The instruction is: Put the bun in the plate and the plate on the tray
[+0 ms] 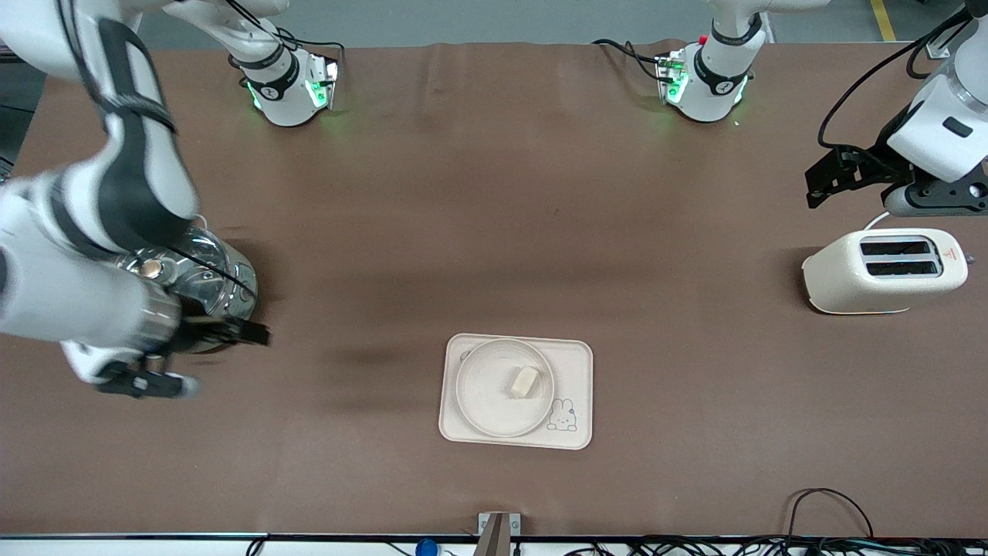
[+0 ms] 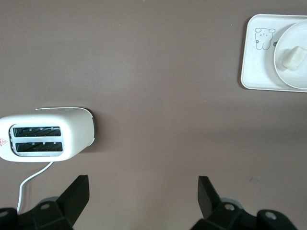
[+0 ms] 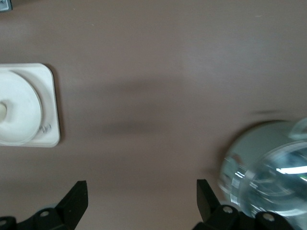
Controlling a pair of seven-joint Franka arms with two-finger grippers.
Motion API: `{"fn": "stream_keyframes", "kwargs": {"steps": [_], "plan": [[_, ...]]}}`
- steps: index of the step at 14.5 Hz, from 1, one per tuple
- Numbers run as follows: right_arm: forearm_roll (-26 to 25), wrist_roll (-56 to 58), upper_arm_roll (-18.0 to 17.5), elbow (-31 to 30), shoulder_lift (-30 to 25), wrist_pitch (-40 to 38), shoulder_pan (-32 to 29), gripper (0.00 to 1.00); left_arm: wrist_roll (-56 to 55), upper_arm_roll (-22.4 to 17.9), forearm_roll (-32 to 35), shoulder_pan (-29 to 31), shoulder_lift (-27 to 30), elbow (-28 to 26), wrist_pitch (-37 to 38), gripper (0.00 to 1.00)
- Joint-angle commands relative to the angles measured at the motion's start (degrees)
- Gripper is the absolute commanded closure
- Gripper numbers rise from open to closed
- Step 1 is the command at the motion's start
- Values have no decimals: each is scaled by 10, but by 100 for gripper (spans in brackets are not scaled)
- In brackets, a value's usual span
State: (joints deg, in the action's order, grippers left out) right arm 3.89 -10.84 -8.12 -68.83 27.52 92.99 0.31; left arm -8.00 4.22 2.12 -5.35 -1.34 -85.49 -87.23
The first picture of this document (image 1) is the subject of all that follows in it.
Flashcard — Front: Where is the black floor cable bundle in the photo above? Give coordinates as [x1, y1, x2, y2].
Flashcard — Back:
[560, 535, 988, 556]

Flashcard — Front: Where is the round cream plate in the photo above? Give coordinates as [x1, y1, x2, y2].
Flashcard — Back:
[455, 338, 555, 439]

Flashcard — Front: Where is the black looped floor cable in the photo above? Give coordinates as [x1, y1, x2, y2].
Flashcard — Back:
[783, 487, 875, 541]

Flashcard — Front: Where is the black base cable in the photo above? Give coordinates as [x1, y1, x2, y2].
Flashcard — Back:
[274, 29, 346, 66]
[592, 38, 666, 83]

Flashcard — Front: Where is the grey electric cooking pot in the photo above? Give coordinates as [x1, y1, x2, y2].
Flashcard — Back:
[116, 226, 259, 358]

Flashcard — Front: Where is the black right base cable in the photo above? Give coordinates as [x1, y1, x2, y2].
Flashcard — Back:
[274, 29, 346, 66]

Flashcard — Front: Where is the cream two-slot toaster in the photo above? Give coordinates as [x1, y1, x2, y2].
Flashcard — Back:
[801, 228, 975, 316]

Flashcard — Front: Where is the cream rabbit print tray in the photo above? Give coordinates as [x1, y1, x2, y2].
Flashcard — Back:
[438, 333, 594, 450]

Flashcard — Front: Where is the small white steamed bun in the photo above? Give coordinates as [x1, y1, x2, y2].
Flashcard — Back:
[507, 366, 540, 400]

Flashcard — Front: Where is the grey metal table bracket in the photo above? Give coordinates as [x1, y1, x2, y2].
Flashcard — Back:
[478, 512, 520, 556]

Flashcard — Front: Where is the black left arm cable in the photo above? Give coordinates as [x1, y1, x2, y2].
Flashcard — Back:
[817, 9, 970, 152]

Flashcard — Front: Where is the brown table cover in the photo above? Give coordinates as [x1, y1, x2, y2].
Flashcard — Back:
[0, 40, 988, 539]

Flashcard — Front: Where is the black left base cable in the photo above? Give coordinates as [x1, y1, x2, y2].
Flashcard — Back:
[592, 38, 666, 83]

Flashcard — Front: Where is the glass pot lid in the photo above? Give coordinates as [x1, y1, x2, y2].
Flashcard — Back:
[120, 229, 234, 314]

